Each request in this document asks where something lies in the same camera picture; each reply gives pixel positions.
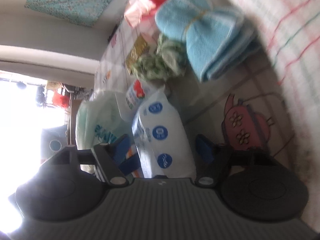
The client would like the orange striped towel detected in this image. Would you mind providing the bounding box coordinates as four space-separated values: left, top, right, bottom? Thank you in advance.
125 148 144 178

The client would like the blue white tissue pack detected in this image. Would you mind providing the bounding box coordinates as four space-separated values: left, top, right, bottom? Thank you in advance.
132 88 196 180

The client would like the green floral scrunchie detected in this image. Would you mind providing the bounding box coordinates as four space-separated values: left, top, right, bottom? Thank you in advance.
129 33 190 81

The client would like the light blue towel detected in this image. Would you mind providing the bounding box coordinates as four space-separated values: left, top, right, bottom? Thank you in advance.
155 0 260 82

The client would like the white plastic bag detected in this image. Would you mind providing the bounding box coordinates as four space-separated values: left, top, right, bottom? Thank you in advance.
75 90 136 150

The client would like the gold tissue pack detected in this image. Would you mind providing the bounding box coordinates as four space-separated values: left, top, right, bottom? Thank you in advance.
125 34 152 75

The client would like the red wet wipes pack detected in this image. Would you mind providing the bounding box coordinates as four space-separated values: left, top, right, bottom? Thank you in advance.
123 0 186 29

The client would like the white checked quilt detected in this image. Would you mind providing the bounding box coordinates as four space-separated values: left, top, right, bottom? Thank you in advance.
230 0 319 230

